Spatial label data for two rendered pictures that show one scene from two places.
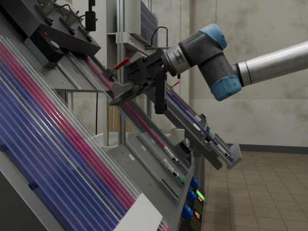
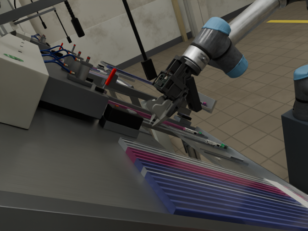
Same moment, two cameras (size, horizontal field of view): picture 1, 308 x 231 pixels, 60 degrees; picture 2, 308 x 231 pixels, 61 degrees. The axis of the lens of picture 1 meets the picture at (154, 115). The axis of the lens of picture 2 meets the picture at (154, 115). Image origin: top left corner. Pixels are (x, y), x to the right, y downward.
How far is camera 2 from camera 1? 0.59 m
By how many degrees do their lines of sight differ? 36
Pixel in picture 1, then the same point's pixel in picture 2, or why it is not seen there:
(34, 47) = (118, 126)
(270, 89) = (112, 6)
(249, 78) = not seen: hidden behind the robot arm
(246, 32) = not seen: outside the picture
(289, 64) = (255, 24)
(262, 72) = (239, 38)
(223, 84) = (241, 65)
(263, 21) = not seen: outside the picture
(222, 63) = (235, 49)
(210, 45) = (224, 39)
